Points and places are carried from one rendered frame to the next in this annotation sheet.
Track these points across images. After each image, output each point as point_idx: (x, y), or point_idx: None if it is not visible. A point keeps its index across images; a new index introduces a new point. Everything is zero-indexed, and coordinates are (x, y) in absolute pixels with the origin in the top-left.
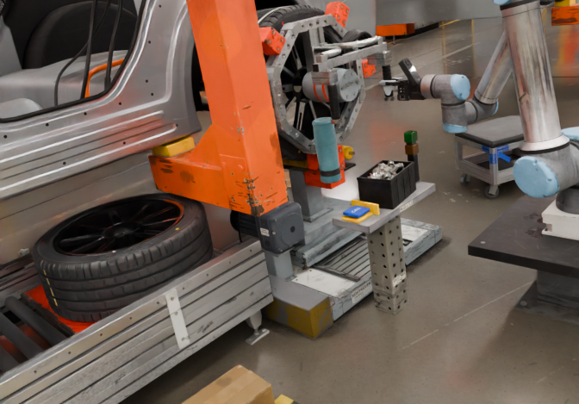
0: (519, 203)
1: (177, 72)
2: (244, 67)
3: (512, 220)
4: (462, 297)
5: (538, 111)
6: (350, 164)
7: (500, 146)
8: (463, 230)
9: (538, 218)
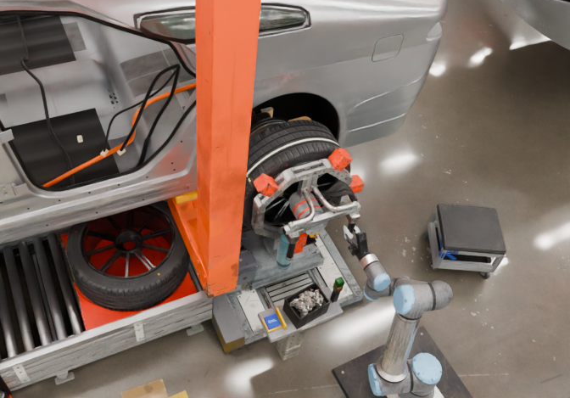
0: None
1: None
2: (221, 239)
3: (377, 358)
4: (331, 369)
5: (390, 361)
6: (311, 241)
7: (450, 249)
8: (383, 297)
9: None
